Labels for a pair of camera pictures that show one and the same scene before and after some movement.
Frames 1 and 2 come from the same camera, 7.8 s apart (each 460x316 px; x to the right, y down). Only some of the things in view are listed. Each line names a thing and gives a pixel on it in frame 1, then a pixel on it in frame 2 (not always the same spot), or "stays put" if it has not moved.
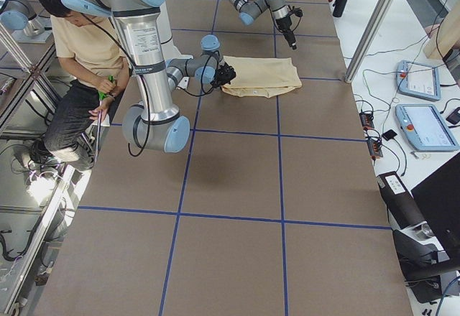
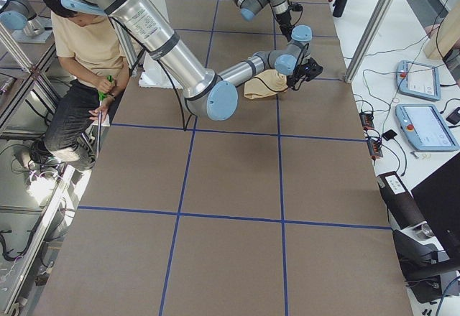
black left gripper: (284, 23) stays put
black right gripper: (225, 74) to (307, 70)
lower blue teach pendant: (425, 128) stays put
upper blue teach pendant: (418, 80) stays put
